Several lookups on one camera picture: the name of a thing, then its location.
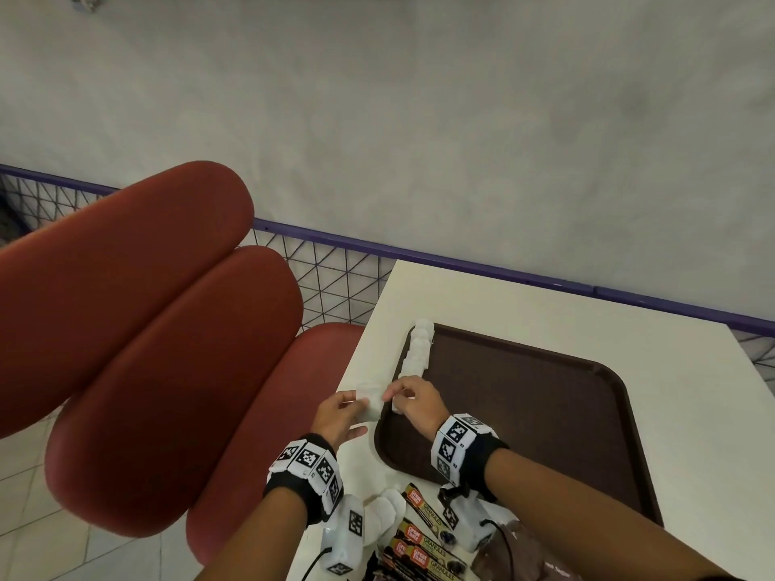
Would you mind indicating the person's left forearm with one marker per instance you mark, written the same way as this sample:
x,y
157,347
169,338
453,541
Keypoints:
x,y
260,538

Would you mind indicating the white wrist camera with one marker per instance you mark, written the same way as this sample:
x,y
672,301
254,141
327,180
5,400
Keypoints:
x,y
472,526
342,538

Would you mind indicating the row of white sachets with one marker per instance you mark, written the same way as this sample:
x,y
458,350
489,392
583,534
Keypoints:
x,y
418,356

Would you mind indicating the pile of brown sugar packets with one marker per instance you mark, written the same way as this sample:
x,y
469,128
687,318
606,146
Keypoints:
x,y
527,556

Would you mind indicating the right wristband with marker tags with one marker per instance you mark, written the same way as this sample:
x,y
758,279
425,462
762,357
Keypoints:
x,y
466,441

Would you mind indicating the person's left hand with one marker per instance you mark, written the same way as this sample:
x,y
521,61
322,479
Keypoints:
x,y
333,420

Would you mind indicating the person's right forearm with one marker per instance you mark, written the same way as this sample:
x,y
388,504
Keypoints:
x,y
575,514

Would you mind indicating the brown plastic tray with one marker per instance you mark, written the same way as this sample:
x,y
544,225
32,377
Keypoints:
x,y
533,417

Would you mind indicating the red padded chair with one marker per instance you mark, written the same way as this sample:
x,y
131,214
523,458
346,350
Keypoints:
x,y
139,326

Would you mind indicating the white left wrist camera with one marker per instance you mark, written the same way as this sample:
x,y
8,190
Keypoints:
x,y
342,538

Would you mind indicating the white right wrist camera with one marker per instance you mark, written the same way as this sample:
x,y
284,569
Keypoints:
x,y
472,526

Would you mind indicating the person's right hand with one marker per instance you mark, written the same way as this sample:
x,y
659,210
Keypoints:
x,y
424,405

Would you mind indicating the purple mesh railing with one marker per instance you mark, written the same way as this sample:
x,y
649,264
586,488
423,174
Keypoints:
x,y
484,271

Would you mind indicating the pile of white sachets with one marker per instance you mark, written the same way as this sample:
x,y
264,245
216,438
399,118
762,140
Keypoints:
x,y
384,511

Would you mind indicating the pile of coffee stick packets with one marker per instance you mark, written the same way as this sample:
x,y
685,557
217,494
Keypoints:
x,y
427,508

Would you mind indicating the handful of white sachets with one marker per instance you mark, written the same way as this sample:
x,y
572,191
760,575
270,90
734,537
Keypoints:
x,y
370,399

